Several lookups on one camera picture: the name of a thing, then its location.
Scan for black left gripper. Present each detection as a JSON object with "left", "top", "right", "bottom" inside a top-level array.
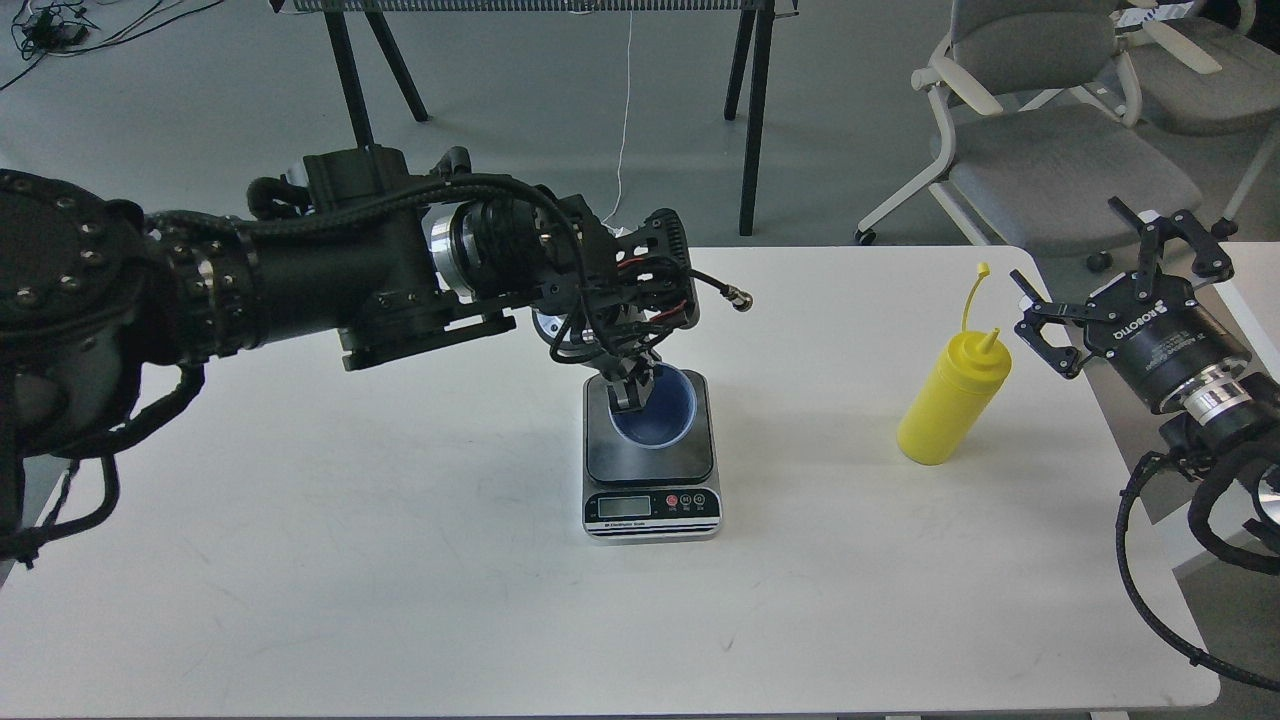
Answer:
[{"left": 532, "top": 196, "right": 754, "bottom": 413}]

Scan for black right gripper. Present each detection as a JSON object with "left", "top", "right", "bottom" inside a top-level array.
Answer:
[{"left": 1009, "top": 196, "right": 1256, "bottom": 415}]

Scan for blue plastic cup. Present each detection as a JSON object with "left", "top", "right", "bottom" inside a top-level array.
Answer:
[{"left": 608, "top": 363, "right": 698, "bottom": 450}]

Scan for yellow squeeze bottle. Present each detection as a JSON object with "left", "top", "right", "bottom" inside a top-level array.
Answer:
[{"left": 896, "top": 263, "right": 1012, "bottom": 466}]

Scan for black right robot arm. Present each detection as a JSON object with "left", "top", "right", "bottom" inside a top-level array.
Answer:
[{"left": 1011, "top": 197, "right": 1279, "bottom": 692}]

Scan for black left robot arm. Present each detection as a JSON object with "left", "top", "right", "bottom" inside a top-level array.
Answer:
[{"left": 1, "top": 145, "right": 753, "bottom": 566}]

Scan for silver digital kitchen scale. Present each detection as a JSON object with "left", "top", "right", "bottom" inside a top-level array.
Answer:
[{"left": 582, "top": 370, "right": 724, "bottom": 542}]

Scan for grey office chair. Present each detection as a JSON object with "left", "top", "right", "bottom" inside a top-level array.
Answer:
[
  {"left": 1114, "top": 1, "right": 1279, "bottom": 240},
  {"left": 855, "top": 1, "right": 1203, "bottom": 269}
]

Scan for white hanging cable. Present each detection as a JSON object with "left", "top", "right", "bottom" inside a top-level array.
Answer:
[{"left": 599, "top": 10, "right": 660, "bottom": 249}]

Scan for black metal table frame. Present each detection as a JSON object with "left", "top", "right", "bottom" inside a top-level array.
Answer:
[{"left": 268, "top": 1, "right": 800, "bottom": 238}]

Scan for black cables on floor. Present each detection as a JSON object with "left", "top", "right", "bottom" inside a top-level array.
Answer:
[{"left": 0, "top": 0, "right": 227, "bottom": 91}]

